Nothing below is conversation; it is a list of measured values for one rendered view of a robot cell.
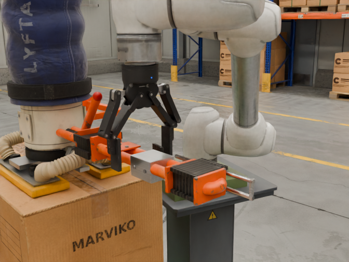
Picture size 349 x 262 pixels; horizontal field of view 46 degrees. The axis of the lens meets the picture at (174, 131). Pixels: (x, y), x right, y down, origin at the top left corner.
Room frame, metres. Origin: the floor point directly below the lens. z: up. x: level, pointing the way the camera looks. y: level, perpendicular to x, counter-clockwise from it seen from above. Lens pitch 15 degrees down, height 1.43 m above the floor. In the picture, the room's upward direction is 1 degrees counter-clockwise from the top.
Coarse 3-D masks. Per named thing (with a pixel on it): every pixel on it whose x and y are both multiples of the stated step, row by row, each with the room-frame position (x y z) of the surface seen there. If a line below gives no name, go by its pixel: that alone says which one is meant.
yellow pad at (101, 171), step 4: (88, 164) 1.14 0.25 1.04; (92, 164) 1.12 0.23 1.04; (96, 164) 1.12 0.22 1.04; (100, 164) 1.12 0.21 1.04; (124, 164) 1.13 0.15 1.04; (92, 168) 1.10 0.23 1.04; (96, 168) 1.10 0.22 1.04; (100, 168) 1.09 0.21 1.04; (104, 168) 1.10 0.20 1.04; (108, 168) 1.10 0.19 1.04; (124, 168) 1.11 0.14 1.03; (128, 168) 1.12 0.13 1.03; (88, 172) 1.11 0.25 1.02; (92, 172) 1.09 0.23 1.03; (96, 172) 1.08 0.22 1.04; (100, 172) 1.07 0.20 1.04; (104, 172) 1.07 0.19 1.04; (108, 172) 1.08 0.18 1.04; (112, 172) 1.08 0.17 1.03; (116, 172) 1.09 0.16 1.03; (120, 172) 1.10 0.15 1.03; (124, 172) 1.11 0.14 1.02; (96, 176) 1.08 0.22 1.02; (100, 176) 1.06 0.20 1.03; (104, 176) 1.07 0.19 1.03; (108, 176) 1.07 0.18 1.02
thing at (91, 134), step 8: (96, 128) 1.01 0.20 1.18; (80, 136) 0.94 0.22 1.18; (88, 136) 0.97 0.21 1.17; (96, 136) 0.92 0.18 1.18; (120, 136) 0.96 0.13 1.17; (80, 144) 0.95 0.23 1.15; (88, 144) 0.92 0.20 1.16; (96, 144) 0.92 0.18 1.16; (104, 144) 0.93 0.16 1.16; (80, 152) 0.94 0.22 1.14; (88, 152) 0.92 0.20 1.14; (96, 152) 0.92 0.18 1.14; (96, 160) 0.92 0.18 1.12
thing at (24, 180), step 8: (0, 160) 1.18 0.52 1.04; (8, 160) 1.18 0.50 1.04; (0, 168) 1.12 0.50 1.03; (8, 168) 1.10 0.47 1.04; (16, 168) 1.10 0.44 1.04; (32, 168) 1.03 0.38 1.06; (8, 176) 1.06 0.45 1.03; (16, 176) 1.05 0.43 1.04; (24, 176) 1.03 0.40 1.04; (32, 176) 1.03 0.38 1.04; (56, 176) 1.04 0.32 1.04; (16, 184) 1.02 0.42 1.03; (24, 184) 0.99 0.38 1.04; (32, 184) 0.97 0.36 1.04; (40, 184) 0.98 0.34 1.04; (48, 184) 0.98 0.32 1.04; (56, 184) 0.98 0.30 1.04; (64, 184) 0.99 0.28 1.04; (32, 192) 0.94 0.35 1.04; (40, 192) 0.95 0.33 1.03; (48, 192) 0.96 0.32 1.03
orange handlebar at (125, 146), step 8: (88, 104) 1.51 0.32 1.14; (104, 104) 1.44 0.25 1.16; (104, 112) 1.31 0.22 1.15; (72, 128) 1.10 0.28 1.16; (80, 128) 1.08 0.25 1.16; (64, 136) 1.04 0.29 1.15; (72, 136) 1.01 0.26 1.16; (128, 144) 0.90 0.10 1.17; (136, 144) 0.90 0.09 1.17; (104, 152) 0.89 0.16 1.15; (128, 152) 0.89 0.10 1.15; (136, 152) 0.87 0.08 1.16; (128, 160) 0.82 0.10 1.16; (152, 168) 0.76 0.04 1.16; (160, 168) 0.74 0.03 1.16; (160, 176) 0.74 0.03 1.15; (208, 184) 0.66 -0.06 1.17; (216, 184) 0.66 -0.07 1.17; (224, 184) 0.67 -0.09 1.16; (208, 192) 0.65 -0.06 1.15; (216, 192) 0.65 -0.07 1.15
